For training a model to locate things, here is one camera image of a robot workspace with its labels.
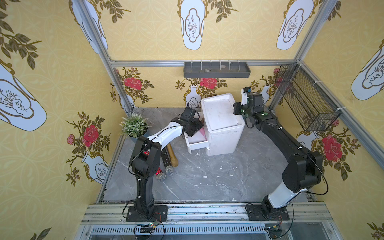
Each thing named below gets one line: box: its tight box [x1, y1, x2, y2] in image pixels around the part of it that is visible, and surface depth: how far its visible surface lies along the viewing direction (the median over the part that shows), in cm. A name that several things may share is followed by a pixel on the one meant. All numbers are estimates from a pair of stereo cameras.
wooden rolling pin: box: [167, 143, 179, 168], surface depth 94 cm
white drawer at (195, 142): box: [184, 130, 210, 154], surface depth 89 cm
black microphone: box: [160, 146, 174, 176], surface depth 90 cm
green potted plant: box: [119, 112, 152, 138], surface depth 91 cm
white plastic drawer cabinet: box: [201, 93, 245, 156], surface depth 86 cm
